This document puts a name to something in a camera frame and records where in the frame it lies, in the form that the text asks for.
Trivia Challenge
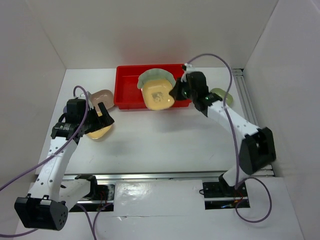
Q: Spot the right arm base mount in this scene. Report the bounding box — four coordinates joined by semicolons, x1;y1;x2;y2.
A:
198;181;250;210

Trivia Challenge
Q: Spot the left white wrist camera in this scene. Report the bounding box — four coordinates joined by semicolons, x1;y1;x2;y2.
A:
74;91;91;101

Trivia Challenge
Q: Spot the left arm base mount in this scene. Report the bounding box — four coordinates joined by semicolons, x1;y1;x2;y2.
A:
58;179;115;212

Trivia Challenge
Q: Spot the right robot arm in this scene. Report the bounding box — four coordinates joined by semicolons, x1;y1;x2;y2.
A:
169;71;276;196

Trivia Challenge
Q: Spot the large green scalloped bowl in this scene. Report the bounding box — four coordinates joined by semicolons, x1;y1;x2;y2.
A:
137;68;176;89

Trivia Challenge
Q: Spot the green square plate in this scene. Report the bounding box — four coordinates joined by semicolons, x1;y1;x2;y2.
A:
210;87;234;107

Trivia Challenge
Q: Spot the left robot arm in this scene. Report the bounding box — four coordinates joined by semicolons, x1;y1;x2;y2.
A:
14;98;114;231

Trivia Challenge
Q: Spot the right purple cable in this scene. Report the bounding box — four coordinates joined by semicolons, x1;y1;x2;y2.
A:
186;53;274;223

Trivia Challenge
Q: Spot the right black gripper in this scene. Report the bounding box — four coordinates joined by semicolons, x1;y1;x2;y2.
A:
169;77;197;101

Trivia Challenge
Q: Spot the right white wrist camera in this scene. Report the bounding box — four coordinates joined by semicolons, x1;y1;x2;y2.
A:
180;63;196;82

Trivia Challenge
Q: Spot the red plastic bin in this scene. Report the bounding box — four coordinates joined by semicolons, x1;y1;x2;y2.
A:
114;64;191;110

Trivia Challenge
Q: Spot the brown square plate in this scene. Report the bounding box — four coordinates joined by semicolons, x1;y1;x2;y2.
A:
89;89;114;112

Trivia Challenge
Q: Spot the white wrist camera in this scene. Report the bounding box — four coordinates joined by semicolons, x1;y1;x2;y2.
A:
180;63;196;82
74;91;91;101

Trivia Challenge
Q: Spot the aluminium rail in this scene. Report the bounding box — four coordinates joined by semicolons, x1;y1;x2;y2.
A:
62;170;226;181
232;68;275;178

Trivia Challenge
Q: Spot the aluminium rail right side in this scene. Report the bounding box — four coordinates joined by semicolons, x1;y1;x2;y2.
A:
232;68;275;178

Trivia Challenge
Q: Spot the aluminium rail front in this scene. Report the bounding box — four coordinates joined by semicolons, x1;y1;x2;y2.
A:
62;170;226;181

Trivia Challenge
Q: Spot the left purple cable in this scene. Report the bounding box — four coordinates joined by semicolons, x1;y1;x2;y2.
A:
0;85;96;238

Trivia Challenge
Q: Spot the yellow square plate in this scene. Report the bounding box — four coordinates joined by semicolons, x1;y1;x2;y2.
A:
86;125;113;140
141;79;175;111

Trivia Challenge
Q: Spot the purple cable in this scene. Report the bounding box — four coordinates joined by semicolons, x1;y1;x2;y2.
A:
0;85;96;238
186;53;274;223

